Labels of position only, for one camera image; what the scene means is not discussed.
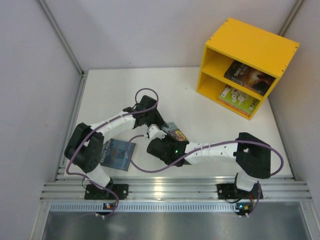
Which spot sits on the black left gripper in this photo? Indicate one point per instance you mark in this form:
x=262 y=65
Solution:
x=158 y=120

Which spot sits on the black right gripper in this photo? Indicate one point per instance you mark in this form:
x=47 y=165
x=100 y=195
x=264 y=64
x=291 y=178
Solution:
x=153 y=146

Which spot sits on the light blue treehouse book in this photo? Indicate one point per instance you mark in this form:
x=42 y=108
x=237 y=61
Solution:
x=173 y=130

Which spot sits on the Nineteen Eighty-Four blue book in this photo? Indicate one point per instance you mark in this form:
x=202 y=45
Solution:
x=115 y=153

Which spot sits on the green comic book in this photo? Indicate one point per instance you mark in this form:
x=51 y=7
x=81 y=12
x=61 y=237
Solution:
x=239 y=99

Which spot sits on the Three Days To See book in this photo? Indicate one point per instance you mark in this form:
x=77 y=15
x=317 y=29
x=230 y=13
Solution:
x=249 y=77

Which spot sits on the orange treehouse book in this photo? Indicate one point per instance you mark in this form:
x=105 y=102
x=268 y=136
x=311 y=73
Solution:
x=234 y=107

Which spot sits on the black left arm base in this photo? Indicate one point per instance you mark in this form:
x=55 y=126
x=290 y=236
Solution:
x=92 y=192

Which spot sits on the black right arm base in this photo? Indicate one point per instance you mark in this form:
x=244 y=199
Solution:
x=228 y=191

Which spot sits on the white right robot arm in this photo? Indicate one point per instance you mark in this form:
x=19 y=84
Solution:
x=252 y=155

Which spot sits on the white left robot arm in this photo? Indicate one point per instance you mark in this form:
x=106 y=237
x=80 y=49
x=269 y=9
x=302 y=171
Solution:
x=84 y=149

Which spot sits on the yellow wooden shelf box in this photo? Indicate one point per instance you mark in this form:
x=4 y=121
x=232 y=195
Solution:
x=254 y=48

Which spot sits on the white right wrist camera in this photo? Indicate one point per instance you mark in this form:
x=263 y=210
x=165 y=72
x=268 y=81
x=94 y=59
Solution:
x=154 y=132

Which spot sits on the aluminium mounting rail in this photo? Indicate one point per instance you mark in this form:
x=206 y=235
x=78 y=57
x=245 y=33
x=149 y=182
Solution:
x=160 y=194

